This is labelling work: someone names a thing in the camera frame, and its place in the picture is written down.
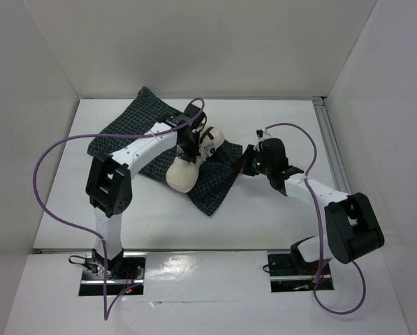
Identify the cream pillow with bear print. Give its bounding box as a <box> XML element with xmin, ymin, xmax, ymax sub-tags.
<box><xmin>166</xmin><ymin>126</ymin><xmax>225</xmax><ymax>193</ymax></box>

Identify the dark checked pillowcase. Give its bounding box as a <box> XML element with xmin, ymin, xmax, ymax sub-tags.
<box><xmin>87</xmin><ymin>87</ymin><xmax>243</xmax><ymax>216</ymax></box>

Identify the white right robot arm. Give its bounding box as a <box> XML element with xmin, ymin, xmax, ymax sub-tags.
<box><xmin>241</xmin><ymin>137</ymin><xmax>385</xmax><ymax>274</ymax></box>

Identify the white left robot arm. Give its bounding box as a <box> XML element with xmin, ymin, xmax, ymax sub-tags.
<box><xmin>85</xmin><ymin>103</ymin><xmax>207</xmax><ymax>278</ymax></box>

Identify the aluminium frame rail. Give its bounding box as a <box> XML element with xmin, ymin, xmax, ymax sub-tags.
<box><xmin>312</xmin><ymin>96</ymin><xmax>370</xmax><ymax>248</ymax></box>

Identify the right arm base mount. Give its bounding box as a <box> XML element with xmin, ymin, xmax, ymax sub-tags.
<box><xmin>262</xmin><ymin>253</ymin><xmax>318</xmax><ymax>293</ymax></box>

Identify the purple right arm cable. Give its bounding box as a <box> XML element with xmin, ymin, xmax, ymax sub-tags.
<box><xmin>260</xmin><ymin>122</ymin><xmax>367</xmax><ymax>315</ymax></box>

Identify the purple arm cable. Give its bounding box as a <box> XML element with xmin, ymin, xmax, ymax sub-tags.
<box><xmin>32</xmin><ymin>98</ymin><xmax>205</xmax><ymax>321</ymax></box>
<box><xmin>260</xmin><ymin>122</ymin><xmax>367</xmax><ymax>315</ymax></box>

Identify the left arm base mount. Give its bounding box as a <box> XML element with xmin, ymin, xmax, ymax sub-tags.
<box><xmin>68</xmin><ymin>251</ymin><xmax>147</xmax><ymax>297</ymax></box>

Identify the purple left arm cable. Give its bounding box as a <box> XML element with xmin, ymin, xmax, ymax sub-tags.
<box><xmin>32</xmin><ymin>98</ymin><xmax>205</xmax><ymax>321</ymax></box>

